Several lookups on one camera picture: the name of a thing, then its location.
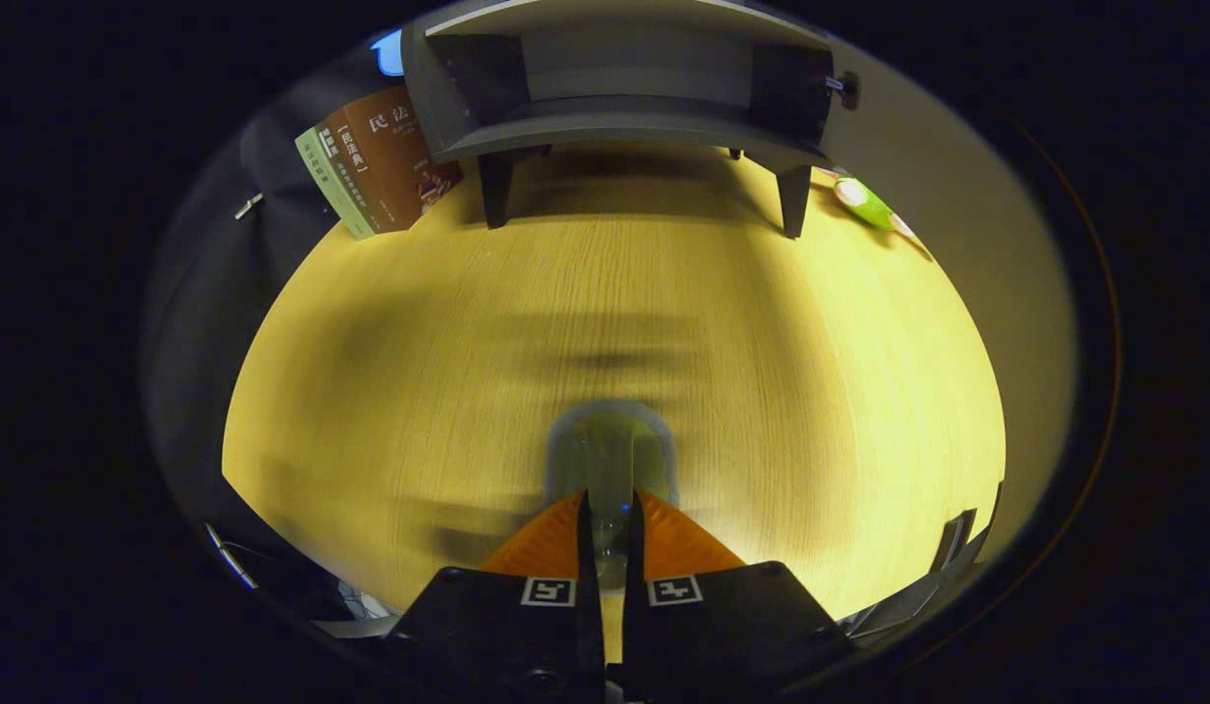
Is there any green plush toy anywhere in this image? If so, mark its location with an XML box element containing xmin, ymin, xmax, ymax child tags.
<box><xmin>831</xmin><ymin>174</ymin><xmax>919</xmax><ymax>241</ymax></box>

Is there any grey metal frame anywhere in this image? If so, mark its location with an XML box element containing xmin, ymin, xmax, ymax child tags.
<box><xmin>839</xmin><ymin>484</ymin><xmax>1002</xmax><ymax>637</ymax></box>

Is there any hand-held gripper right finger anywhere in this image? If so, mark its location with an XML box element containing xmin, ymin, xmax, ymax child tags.
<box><xmin>619</xmin><ymin>489</ymin><xmax>855</xmax><ymax>700</ymax></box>

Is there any black backdrop cloth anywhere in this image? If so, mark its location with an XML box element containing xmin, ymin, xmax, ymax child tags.
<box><xmin>140</xmin><ymin>39</ymin><xmax>410</xmax><ymax>607</ymax></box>

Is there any white and green oval dish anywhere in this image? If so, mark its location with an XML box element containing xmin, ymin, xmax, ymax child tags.
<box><xmin>544</xmin><ymin>399</ymin><xmax>679</xmax><ymax>593</ymax></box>

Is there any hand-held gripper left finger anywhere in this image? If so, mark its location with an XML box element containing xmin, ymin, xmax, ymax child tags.
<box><xmin>384</xmin><ymin>489</ymin><xmax>605</xmax><ymax>700</ymax></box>

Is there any brown book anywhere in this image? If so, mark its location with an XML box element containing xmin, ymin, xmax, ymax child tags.
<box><xmin>345</xmin><ymin>86</ymin><xmax>464</xmax><ymax>231</ymax></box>
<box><xmin>316</xmin><ymin>106</ymin><xmax>400</xmax><ymax>236</ymax></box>

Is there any white cable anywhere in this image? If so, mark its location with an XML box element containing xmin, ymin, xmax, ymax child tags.
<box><xmin>205</xmin><ymin>523</ymin><xmax>260</xmax><ymax>590</ymax></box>

